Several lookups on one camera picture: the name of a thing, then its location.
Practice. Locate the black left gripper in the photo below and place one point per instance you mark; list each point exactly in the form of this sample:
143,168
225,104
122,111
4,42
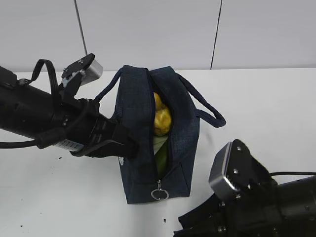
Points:
91,134

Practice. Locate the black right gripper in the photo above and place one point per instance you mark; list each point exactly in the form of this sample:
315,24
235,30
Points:
239,216

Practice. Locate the dark blue lunch bag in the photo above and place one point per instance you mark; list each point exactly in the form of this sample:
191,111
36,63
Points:
135,110

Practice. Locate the green lidded glass container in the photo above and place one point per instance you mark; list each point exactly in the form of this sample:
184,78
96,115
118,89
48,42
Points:
158,142

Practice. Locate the green cucumber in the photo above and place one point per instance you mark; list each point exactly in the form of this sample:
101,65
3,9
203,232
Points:
162,160

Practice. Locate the yellow pear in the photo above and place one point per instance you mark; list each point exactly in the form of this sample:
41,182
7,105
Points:
163,118

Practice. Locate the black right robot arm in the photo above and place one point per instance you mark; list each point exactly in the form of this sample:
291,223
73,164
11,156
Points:
291,214

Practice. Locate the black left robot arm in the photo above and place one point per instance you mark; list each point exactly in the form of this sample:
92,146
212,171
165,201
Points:
32,113

